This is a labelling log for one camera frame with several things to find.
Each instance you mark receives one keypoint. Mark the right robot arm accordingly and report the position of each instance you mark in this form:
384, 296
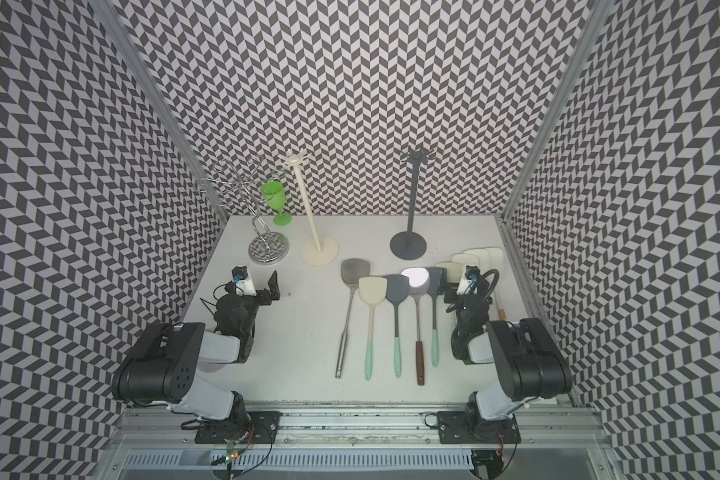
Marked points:
528, 363

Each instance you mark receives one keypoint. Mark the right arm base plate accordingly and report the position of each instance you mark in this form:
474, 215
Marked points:
474, 429

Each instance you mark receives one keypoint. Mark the cream spatula wooden handle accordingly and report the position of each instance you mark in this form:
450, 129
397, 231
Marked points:
497, 259
467, 260

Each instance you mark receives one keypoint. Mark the chrome wire mug tree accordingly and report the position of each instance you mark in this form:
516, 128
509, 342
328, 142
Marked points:
239, 192

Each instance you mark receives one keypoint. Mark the cream utensil rack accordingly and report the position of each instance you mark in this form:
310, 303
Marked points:
317, 252

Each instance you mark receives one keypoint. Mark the all steel turner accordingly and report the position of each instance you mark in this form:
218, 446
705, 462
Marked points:
352, 270

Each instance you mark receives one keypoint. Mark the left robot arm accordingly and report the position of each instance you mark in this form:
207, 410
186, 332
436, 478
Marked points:
161, 367

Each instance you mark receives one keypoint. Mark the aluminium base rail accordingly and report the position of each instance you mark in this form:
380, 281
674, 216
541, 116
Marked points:
540, 439

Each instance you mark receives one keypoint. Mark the green plastic goblet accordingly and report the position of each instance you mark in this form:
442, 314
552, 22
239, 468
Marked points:
274, 196

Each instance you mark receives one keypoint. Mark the dark grey utensil rack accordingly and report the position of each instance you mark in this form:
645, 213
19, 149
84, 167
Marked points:
409, 245

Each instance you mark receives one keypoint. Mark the cream spatula mint handle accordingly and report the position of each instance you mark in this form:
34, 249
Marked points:
452, 272

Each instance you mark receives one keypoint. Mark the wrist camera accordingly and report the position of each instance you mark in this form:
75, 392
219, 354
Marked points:
469, 276
243, 282

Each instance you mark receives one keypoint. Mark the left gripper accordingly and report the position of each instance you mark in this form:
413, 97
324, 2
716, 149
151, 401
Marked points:
275, 294

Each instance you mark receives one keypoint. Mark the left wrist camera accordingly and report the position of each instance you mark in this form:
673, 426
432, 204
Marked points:
243, 282

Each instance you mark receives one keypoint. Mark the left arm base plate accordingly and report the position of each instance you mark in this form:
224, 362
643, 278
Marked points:
246, 427

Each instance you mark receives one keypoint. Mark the grey spatula mint handle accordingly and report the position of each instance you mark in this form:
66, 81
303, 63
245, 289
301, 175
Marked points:
436, 280
398, 288

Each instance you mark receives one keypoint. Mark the steel turner brown handle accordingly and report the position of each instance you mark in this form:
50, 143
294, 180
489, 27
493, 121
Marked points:
419, 279

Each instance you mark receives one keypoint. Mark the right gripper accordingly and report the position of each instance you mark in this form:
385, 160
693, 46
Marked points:
482, 293

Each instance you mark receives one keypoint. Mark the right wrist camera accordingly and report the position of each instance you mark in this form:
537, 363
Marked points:
469, 276

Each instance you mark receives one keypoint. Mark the cream wide turner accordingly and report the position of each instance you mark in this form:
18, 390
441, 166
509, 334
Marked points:
372, 291

